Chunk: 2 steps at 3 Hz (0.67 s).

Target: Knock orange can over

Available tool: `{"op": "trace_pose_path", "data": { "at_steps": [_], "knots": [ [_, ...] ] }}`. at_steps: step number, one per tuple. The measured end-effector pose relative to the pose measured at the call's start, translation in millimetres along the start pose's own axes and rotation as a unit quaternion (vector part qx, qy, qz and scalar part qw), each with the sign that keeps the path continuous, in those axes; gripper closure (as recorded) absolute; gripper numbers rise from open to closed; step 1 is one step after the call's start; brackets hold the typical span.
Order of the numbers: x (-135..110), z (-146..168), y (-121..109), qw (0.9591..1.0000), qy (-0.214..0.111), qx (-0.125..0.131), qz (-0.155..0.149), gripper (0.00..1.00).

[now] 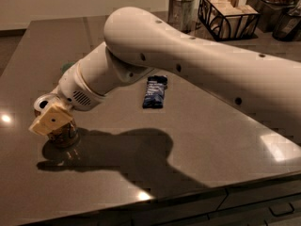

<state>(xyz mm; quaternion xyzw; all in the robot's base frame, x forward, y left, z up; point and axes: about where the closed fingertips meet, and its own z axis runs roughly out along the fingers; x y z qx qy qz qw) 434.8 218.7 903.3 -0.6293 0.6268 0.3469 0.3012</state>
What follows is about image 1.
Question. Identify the dark box under jar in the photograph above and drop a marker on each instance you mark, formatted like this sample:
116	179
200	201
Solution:
269	14

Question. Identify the blue snack bag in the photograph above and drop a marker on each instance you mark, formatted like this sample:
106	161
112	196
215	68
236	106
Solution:
155	92

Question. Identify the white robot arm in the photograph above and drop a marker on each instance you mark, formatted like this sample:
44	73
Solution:
136	42

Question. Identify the metal cup with cotton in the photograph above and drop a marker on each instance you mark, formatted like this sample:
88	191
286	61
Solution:
180	14

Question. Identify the black wire napkin holder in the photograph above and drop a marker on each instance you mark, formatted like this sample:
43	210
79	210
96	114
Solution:
226	20

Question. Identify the black drawer handle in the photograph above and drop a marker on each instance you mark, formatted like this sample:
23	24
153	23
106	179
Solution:
281	209

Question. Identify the dark glass container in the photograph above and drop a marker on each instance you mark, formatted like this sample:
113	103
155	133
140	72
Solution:
288	27

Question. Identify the orange soda can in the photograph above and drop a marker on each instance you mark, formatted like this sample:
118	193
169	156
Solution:
65	136

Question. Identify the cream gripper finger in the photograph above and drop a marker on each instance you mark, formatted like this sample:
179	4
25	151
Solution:
52	115

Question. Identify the green and yellow sponge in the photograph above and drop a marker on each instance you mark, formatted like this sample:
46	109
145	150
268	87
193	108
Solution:
66	66

